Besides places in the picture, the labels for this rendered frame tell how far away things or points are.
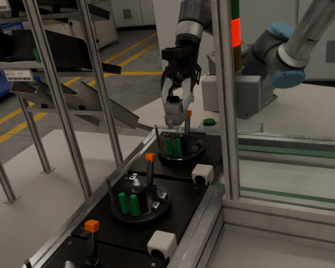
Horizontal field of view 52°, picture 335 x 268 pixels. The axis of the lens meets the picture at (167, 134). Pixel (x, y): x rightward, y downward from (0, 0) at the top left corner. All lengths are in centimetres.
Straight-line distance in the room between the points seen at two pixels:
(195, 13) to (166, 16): 321
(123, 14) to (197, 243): 863
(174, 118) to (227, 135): 22
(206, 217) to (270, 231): 17
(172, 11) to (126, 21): 504
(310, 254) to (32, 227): 73
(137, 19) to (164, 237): 844
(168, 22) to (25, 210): 339
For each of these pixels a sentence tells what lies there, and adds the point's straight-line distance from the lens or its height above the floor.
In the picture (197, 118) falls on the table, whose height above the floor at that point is 86.
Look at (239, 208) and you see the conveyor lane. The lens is 85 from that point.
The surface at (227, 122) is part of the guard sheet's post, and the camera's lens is 73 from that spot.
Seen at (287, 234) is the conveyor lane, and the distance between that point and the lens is 87.
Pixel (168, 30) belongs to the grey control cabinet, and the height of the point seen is 73.
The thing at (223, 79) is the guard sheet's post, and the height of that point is 125.
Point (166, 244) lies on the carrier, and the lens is 70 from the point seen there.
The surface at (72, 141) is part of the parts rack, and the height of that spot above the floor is 111.
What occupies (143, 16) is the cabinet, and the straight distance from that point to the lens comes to 892.
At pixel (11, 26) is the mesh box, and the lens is 560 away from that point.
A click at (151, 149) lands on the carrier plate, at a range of 105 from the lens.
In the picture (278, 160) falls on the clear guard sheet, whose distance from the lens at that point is 76.
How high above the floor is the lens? 148
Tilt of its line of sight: 27 degrees down
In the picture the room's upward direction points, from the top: 9 degrees counter-clockwise
